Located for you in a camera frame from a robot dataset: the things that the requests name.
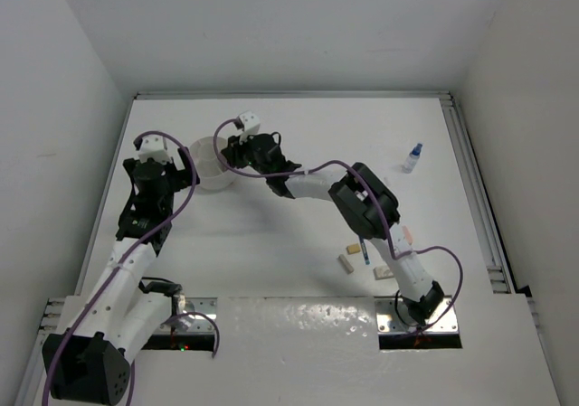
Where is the small blue-capped glue bottle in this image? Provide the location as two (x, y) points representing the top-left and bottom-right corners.
(402, 143), (423, 174)

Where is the yellow eraser block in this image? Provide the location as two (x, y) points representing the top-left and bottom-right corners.
(346, 243), (361, 254)

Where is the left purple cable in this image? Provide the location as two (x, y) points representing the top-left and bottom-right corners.
(41, 130), (221, 406)

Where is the metal mounting plate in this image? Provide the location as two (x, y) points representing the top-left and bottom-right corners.
(375, 295), (463, 351)
(143, 297), (218, 352)

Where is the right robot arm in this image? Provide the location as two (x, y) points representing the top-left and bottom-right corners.
(216, 134), (443, 326)

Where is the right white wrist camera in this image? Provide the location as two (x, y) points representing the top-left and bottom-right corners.
(235, 111), (261, 137)

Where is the beige cylindrical eraser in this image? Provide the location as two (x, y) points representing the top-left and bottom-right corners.
(337, 254), (354, 274)

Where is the pink eraser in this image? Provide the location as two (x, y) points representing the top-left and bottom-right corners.
(402, 225), (413, 244)

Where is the aluminium frame rail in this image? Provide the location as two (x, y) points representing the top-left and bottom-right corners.
(14, 297), (65, 406)
(440, 93), (533, 302)

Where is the white boxed eraser red label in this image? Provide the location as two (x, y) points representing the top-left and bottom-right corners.
(373, 266), (394, 280)

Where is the aluminium frame rail right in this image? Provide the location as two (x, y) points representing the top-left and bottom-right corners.
(440, 93), (533, 302)

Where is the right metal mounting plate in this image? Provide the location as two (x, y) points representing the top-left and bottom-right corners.
(375, 295), (463, 351)

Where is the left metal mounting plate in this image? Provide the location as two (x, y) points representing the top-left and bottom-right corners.
(143, 297), (218, 352)

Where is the white round compartment organizer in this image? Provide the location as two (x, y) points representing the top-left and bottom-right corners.
(189, 137), (236, 192)

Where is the purple cable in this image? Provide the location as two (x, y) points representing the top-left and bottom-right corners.
(213, 118), (464, 335)
(41, 130), (221, 406)

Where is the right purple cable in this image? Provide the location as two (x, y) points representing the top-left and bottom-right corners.
(213, 118), (464, 335)

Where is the blue crayon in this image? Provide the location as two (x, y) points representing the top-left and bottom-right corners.
(359, 237), (371, 266)

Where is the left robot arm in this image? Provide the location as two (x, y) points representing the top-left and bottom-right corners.
(41, 139), (199, 405)

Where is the aluminium frame rail left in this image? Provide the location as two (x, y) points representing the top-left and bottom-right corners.
(14, 297), (65, 406)

